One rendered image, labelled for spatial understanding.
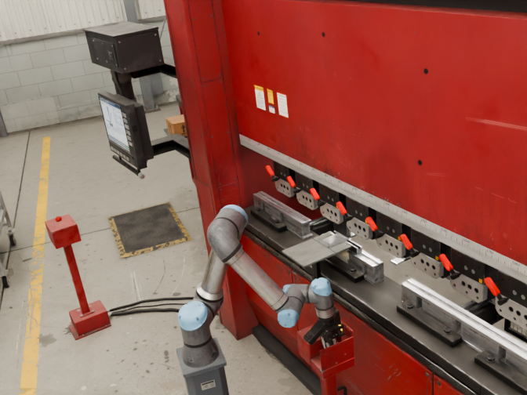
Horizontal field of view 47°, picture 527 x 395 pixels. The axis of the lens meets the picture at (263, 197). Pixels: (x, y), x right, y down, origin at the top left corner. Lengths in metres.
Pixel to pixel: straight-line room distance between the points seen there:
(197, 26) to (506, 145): 1.78
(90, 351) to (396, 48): 2.83
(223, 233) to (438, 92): 0.89
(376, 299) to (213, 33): 1.56
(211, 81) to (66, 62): 6.14
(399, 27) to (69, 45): 7.43
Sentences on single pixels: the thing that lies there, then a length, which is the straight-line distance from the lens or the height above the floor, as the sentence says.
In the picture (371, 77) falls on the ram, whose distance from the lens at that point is 2.30.
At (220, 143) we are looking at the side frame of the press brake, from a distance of 3.34.
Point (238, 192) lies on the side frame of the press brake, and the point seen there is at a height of 0.98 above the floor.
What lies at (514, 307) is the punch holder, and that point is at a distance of 2.14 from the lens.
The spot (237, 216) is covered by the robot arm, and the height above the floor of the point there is 1.37.
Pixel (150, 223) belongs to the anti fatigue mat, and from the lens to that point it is 5.57.
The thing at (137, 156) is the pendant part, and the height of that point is 1.32.
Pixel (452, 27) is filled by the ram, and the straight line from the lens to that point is 1.98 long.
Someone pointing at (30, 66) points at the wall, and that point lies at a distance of 9.28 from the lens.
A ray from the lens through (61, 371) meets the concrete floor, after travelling 4.08.
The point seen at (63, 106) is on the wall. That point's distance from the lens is 9.38.
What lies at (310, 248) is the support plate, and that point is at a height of 1.00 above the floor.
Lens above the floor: 2.38
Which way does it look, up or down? 24 degrees down
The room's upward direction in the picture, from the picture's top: 7 degrees counter-clockwise
